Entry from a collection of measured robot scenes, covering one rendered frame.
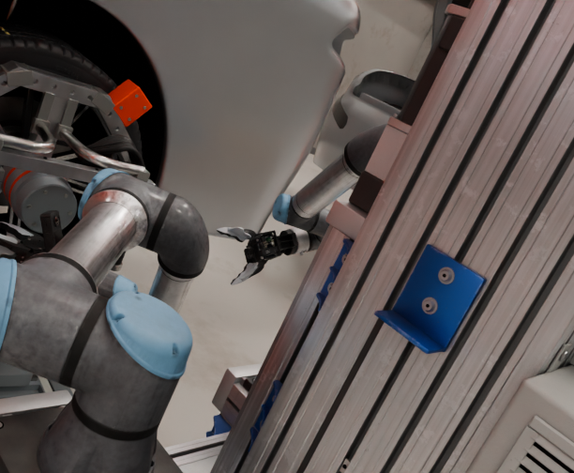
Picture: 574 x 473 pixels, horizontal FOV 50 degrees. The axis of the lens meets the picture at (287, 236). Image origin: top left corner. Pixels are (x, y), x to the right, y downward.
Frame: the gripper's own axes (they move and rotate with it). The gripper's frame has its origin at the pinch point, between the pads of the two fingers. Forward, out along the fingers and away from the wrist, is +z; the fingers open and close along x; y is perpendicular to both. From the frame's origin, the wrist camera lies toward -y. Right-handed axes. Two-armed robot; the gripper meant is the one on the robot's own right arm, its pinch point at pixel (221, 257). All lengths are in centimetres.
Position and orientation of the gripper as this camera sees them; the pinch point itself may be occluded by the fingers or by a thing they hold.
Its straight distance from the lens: 163.7
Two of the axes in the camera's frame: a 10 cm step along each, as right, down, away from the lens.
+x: 2.6, 9.6, -1.0
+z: -8.5, 1.8, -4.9
